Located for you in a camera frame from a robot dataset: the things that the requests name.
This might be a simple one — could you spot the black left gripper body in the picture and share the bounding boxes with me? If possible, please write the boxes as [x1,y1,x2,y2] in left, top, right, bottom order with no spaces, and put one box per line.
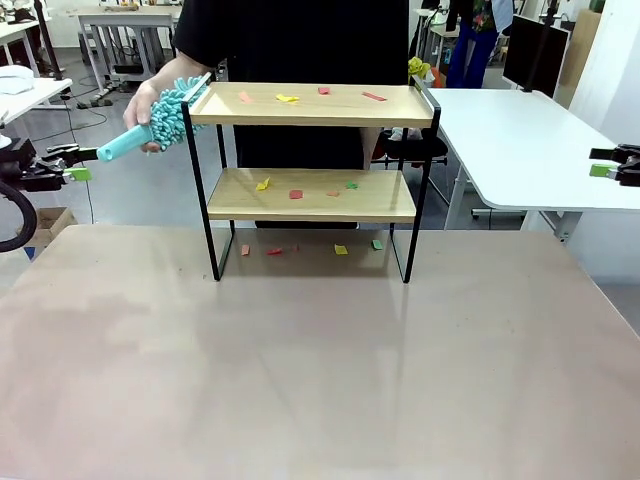
[0,137,42,194]

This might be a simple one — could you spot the black monitor pole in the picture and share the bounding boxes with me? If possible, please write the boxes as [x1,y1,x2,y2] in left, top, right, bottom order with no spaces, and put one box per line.
[522,0,559,95]

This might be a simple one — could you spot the yellow-green crumpled object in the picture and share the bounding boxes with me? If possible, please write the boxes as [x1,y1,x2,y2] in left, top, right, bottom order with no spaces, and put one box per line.
[407,57,435,84]

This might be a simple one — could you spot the cardboard box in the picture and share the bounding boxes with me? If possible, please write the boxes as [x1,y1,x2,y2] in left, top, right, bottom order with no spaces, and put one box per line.
[17,206,76,251]

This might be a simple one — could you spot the person's right hand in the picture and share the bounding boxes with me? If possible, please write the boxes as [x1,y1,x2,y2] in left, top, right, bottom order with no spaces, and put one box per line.
[122,79,164,155]

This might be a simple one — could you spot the black monitor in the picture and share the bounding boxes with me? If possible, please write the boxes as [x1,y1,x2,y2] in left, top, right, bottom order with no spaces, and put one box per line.
[501,13,571,100]

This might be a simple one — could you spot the white side table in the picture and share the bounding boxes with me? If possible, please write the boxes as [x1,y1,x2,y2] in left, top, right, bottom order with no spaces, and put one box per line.
[0,74,74,126]

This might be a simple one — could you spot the person in black shirt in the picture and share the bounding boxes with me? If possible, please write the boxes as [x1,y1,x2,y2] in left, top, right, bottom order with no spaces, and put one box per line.
[172,0,426,174]

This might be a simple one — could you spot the person's left forearm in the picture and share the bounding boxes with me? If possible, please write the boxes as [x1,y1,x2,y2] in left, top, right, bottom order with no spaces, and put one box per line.
[358,127,382,171]

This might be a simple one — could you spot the grey metal table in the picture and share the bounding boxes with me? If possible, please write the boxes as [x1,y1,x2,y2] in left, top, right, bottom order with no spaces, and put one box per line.
[77,4,184,96]

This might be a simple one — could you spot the dark plastic stool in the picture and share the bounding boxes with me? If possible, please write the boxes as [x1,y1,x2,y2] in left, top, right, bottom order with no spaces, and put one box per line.
[382,132,449,169]

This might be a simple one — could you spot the white cloth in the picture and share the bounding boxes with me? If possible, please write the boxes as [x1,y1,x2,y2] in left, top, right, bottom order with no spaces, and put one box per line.
[0,63,36,95]

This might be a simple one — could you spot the teal microfiber duster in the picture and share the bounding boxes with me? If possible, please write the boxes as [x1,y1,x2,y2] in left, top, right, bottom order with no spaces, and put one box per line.
[96,72,214,164]

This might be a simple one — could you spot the black tripod pole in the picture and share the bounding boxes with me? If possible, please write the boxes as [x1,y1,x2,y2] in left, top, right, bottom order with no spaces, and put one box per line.
[32,0,74,84]

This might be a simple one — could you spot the person in blue trousers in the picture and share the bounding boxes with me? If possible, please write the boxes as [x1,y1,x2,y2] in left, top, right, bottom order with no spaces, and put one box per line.
[444,0,516,90]

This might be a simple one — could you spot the brown cardboard panel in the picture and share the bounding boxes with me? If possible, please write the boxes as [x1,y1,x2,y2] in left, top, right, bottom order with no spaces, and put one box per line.
[557,9,604,109]

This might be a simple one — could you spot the white desk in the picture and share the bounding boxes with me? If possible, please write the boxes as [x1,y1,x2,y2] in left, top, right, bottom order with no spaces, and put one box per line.
[424,87,640,241]

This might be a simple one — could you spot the white background table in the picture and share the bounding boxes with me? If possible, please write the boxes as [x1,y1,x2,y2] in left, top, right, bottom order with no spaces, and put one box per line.
[0,17,44,76]

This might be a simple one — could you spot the black frame wooden shelf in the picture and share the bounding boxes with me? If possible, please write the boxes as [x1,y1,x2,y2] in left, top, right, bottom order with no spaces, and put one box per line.
[180,74,442,284]

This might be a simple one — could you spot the person's right forearm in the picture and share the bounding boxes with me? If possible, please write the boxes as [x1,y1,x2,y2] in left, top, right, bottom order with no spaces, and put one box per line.
[141,49,214,96]

